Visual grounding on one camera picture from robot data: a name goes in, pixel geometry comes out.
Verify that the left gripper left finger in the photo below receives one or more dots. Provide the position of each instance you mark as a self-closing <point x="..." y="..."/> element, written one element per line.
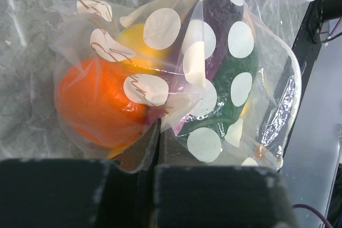
<point x="81" y="193"/>

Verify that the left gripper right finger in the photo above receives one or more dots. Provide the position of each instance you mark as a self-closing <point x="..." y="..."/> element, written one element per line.
<point x="188" y="194"/>

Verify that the orange fake orange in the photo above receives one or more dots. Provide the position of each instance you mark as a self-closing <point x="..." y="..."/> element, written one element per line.
<point x="92" y="101"/>

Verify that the polka dot zip bag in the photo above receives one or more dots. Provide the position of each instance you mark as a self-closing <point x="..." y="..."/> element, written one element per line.
<point x="83" y="29"/>

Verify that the green fake vegetable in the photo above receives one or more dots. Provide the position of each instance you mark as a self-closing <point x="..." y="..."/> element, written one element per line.
<point x="225" y="96"/>

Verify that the yellow fake lemon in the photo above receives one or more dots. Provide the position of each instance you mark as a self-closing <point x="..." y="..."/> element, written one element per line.
<point x="147" y="60"/>

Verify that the purple fake eggplant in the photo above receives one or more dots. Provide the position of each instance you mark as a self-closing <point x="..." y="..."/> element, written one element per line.
<point x="227" y="31"/>

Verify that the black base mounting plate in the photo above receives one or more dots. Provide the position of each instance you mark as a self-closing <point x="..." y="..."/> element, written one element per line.
<point x="305" y="47"/>

